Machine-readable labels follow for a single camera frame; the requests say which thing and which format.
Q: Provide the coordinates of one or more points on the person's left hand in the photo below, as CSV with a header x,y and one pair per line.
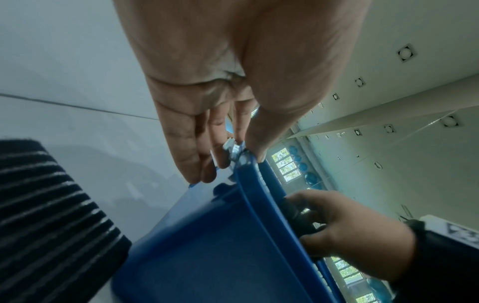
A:
x,y
243,44

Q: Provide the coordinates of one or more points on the person's right hand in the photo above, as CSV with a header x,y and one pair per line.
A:
x,y
366,236

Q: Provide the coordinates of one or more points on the blue plastic bin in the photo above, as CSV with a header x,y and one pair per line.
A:
x,y
206,251

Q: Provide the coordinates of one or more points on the barred window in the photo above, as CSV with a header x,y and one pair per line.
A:
x,y
350,270
286,164

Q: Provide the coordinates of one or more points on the black wristband with white markers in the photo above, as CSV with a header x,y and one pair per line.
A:
x,y
441,266

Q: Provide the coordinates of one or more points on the row of exercise balls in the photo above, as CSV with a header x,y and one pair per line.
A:
x,y
310,179

